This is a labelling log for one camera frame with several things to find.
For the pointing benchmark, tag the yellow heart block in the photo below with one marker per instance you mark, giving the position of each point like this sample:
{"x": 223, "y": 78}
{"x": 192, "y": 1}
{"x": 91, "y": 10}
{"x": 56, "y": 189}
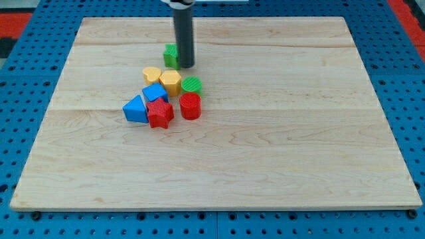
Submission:
{"x": 151, "y": 75}

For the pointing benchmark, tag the blue triangle block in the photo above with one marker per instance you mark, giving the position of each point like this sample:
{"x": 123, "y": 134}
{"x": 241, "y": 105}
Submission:
{"x": 135, "y": 110}

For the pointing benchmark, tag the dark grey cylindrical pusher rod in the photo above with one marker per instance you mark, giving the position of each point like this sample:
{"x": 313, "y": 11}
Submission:
{"x": 183, "y": 25}

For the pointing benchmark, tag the light wooden board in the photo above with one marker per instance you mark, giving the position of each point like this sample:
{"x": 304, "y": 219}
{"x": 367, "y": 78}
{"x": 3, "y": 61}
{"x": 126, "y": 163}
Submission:
{"x": 290, "y": 121}

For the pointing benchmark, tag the red star block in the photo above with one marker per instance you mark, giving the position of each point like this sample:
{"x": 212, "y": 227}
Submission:
{"x": 159, "y": 113}

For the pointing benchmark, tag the blue cube block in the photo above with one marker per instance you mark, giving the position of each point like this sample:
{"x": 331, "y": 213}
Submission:
{"x": 153, "y": 92}

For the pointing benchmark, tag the yellow hexagon block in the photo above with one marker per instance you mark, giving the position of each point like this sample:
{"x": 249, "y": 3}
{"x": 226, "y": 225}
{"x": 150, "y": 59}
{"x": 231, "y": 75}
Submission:
{"x": 171, "y": 81}

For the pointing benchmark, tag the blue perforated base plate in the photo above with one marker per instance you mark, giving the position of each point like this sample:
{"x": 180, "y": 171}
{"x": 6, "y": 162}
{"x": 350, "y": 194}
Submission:
{"x": 31, "y": 71}

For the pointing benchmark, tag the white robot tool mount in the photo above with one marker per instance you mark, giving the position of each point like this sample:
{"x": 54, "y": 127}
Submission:
{"x": 177, "y": 1}

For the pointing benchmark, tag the green star block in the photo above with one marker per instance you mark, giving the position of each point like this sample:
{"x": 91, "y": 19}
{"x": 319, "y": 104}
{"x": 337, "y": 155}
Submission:
{"x": 170, "y": 56}

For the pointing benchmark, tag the green cylinder block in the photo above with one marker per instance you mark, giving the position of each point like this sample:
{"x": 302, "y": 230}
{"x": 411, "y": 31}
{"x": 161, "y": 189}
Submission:
{"x": 192, "y": 84}

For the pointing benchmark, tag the red cylinder block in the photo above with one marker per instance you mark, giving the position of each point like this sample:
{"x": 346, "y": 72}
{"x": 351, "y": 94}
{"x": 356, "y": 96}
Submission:
{"x": 190, "y": 105}

